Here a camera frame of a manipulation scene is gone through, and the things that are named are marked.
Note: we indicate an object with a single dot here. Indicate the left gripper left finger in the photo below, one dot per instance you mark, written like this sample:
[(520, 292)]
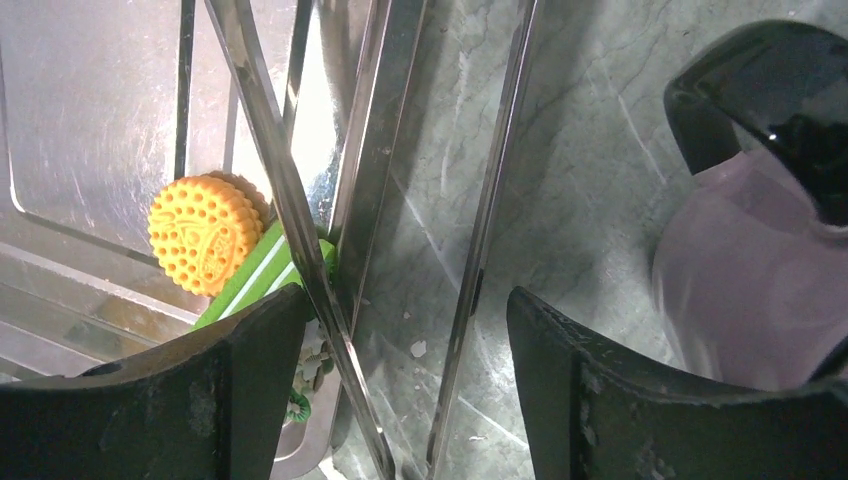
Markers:
[(207, 405)]

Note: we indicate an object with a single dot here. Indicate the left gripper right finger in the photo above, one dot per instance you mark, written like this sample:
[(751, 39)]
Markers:
[(596, 409)]

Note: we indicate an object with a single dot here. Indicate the green cake slice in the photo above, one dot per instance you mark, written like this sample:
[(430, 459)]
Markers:
[(268, 268)]

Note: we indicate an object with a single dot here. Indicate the purple mug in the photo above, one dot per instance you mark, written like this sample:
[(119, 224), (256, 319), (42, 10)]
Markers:
[(751, 270)]

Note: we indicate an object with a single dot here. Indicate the metal tongs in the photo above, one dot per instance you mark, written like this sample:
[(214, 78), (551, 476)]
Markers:
[(235, 27)]

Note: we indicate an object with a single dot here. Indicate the orange biscuit front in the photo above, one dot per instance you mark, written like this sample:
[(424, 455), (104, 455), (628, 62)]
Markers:
[(202, 228)]

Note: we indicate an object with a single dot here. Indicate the steel tray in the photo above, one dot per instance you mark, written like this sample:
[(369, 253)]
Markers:
[(104, 103)]

